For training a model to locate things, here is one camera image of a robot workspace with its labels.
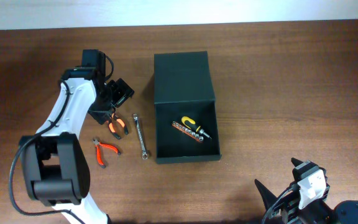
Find orange black long-nose pliers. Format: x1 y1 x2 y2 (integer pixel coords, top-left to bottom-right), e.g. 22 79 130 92
106 113 129 139

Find red black cutting pliers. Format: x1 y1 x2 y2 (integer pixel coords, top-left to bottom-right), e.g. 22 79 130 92
92 138 121 169

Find dark green box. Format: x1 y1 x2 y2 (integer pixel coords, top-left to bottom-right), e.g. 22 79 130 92
154 51 221 164

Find silver combination wrench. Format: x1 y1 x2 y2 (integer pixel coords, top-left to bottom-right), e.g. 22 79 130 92
132 113 149 160

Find yellow black stubby screwdriver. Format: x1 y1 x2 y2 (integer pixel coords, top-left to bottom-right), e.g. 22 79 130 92
181 116 211 139

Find orange socket rail with sockets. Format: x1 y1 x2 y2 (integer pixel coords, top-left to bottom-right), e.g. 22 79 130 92
172 121 204 142

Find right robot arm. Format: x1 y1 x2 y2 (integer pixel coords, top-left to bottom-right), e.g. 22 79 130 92
254 157 358 224

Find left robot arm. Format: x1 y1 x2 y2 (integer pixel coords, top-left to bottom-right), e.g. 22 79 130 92
12 49 134 223

